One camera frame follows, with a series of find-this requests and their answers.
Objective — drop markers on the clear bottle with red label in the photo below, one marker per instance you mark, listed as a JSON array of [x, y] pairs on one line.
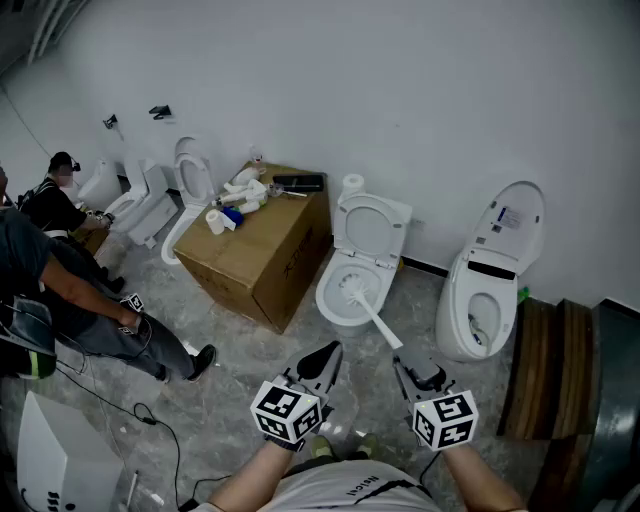
[[257, 156]]

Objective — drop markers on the blue cloth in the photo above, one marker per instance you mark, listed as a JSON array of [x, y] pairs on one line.
[[231, 216]]

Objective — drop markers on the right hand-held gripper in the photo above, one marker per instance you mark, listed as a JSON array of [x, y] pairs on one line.
[[445, 420]]

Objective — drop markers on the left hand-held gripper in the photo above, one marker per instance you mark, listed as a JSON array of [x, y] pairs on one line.
[[280, 410]]

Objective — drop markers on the white thin stick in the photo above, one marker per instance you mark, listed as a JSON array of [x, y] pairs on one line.
[[132, 487], [296, 194]]

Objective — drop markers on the large cardboard box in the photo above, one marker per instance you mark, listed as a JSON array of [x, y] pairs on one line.
[[260, 250]]

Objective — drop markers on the small cardboard box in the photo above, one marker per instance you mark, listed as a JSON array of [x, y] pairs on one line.
[[92, 241]]

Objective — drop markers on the white boxy toilet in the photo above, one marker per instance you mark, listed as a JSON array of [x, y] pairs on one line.
[[150, 210]]

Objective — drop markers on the person's shoe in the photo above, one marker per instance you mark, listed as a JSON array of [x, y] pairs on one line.
[[369, 444], [321, 446]]

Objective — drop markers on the black flat case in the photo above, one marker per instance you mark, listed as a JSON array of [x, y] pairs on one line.
[[298, 182]]

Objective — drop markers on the white round container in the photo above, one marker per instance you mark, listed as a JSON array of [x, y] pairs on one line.
[[246, 176]]

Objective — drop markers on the toilet paper roll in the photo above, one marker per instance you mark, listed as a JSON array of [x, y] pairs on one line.
[[353, 186], [217, 222]]

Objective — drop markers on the white toilet brush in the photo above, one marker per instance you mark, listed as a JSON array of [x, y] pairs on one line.
[[380, 325]]

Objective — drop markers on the black wall bracket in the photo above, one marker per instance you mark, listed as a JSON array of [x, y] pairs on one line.
[[161, 112], [110, 121]]

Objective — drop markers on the person's white shirt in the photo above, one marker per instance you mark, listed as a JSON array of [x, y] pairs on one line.
[[340, 490]]

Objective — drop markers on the white smart toilet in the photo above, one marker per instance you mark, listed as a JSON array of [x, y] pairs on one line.
[[510, 220]]

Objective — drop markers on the person's right forearm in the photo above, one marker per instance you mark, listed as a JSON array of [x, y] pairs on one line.
[[480, 480]]

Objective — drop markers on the black power adapter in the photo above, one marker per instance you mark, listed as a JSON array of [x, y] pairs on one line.
[[187, 504]]

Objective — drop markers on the person's left shoe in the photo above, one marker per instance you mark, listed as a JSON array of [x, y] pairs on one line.
[[321, 446]]

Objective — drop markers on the person's right shoe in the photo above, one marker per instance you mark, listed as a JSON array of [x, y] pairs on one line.
[[369, 444]]

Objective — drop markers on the stack of wooden boards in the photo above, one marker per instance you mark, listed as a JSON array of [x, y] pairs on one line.
[[540, 370]]

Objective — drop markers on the person's dark trousers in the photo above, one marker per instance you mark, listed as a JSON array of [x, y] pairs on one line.
[[300, 465]]

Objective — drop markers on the white panel with black marks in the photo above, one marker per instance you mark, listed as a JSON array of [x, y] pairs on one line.
[[55, 450]]

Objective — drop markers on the person's left forearm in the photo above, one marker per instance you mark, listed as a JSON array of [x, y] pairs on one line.
[[255, 475]]

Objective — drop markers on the grey bag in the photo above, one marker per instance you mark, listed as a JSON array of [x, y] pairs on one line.
[[25, 325]]

